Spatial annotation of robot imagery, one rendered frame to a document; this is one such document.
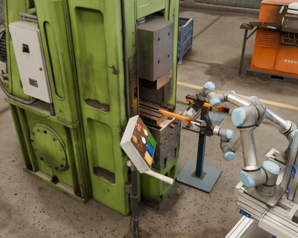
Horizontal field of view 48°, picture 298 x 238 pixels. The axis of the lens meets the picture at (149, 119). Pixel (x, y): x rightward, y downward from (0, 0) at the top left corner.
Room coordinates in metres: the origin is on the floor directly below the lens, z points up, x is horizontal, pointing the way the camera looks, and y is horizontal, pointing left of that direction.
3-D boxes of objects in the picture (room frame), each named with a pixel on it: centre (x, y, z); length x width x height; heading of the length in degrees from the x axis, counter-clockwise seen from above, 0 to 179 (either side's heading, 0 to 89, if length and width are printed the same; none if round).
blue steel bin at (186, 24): (6.58, -0.24, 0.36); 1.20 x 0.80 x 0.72; 68
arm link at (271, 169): (1.72, -0.81, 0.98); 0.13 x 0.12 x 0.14; 111
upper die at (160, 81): (2.60, 0.05, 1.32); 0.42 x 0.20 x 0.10; 56
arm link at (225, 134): (2.18, -0.61, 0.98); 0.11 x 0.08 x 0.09; 56
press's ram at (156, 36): (2.63, 0.03, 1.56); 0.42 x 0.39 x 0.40; 56
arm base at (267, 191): (1.72, -0.82, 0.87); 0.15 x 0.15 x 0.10
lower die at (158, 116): (2.60, 0.05, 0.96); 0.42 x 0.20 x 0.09; 56
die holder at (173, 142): (2.65, 0.03, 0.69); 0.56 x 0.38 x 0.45; 56
